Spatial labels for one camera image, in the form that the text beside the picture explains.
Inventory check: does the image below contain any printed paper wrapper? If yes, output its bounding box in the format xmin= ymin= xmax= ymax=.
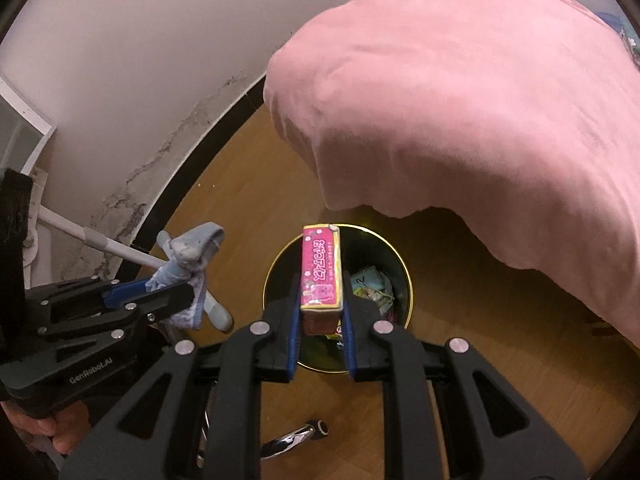
xmin=350 ymin=267 xmax=396 ymax=318

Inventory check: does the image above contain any pink blanket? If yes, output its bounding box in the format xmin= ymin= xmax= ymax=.
xmin=263 ymin=0 xmax=640 ymax=348

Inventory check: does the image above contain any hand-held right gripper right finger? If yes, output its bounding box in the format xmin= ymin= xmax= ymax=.
xmin=340 ymin=272 xmax=588 ymax=480

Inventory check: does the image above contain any person's left hand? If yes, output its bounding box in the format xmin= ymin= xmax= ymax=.
xmin=5 ymin=400 xmax=94 ymax=457

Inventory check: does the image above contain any white grey mop handle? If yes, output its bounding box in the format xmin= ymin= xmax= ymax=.
xmin=36 ymin=204 xmax=236 ymax=333

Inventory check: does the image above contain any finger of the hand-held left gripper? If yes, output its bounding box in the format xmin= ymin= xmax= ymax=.
xmin=22 ymin=275 xmax=157 ymax=319
xmin=39 ymin=284 xmax=197 ymax=357

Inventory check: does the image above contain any black bin with gold rim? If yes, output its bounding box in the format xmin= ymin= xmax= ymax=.
xmin=262 ymin=223 xmax=413 ymax=375

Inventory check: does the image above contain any small pink yellow-edged box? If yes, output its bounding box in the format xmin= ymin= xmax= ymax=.
xmin=299 ymin=221 xmax=345 ymax=336

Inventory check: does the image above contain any white desk shelf unit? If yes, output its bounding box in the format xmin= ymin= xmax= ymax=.
xmin=0 ymin=77 xmax=57 ymax=173

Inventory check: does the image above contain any blue-grey cloth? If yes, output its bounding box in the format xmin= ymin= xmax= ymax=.
xmin=145 ymin=222 xmax=226 ymax=332

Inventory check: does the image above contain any printed bedding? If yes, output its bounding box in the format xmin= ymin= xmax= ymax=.
xmin=595 ymin=10 xmax=640 ymax=66

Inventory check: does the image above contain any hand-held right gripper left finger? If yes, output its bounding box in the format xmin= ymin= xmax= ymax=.
xmin=59 ymin=271 xmax=306 ymax=480

